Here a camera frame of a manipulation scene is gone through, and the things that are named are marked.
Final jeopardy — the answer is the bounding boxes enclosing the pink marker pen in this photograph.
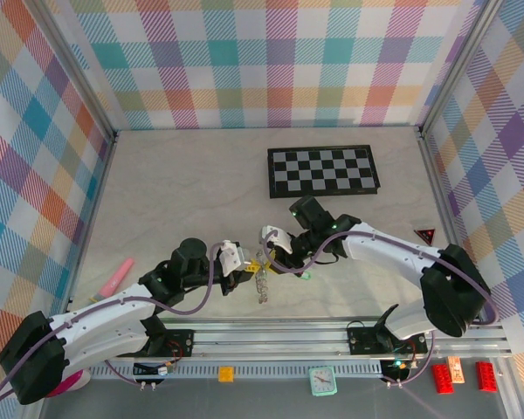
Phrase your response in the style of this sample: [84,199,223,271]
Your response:
[89,258,135,305]

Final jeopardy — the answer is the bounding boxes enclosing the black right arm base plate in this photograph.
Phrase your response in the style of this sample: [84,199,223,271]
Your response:
[346,326,429,355]

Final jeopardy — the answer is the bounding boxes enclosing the mint green clock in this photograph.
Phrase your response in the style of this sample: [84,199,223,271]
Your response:
[308,365,336,397]

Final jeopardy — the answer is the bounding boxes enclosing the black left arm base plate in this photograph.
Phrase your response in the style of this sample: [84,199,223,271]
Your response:
[115,329,196,359]

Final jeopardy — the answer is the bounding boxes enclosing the small black controller board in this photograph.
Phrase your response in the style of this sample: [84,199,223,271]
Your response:
[380,356,420,388]
[133,358,176,389]

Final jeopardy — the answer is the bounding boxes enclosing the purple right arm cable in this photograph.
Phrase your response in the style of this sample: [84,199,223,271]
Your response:
[261,230,500,326]

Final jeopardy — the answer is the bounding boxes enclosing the black and red triangle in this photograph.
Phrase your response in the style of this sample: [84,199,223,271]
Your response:
[413,227,437,246]

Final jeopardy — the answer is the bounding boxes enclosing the aluminium mounting rail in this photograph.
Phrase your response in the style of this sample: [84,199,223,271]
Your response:
[100,320,514,363]

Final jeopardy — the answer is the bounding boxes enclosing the black and grey chessboard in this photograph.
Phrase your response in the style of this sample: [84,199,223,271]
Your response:
[266,144,382,200]

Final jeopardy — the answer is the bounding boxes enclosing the red toy brick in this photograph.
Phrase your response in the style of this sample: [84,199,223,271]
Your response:
[431,364,456,395]
[475,361,499,392]

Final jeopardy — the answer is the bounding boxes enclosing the peach wooden block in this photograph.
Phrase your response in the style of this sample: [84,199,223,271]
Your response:
[446,355,465,385]

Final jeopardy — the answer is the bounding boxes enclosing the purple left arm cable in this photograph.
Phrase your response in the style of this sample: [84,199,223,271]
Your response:
[0,239,232,405]

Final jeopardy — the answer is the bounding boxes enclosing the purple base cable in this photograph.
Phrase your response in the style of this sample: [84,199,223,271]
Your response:
[386,333,434,388]
[104,357,158,388]

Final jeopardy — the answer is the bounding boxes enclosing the aluminium frame post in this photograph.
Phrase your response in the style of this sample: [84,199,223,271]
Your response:
[28,0,119,143]
[417,0,507,136]

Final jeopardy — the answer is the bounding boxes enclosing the aluminium frame beam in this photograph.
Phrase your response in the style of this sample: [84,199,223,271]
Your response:
[24,134,119,419]
[417,128,490,319]

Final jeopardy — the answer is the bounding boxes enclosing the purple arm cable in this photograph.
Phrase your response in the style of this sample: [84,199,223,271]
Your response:
[0,239,232,405]
[261,230,500,326]

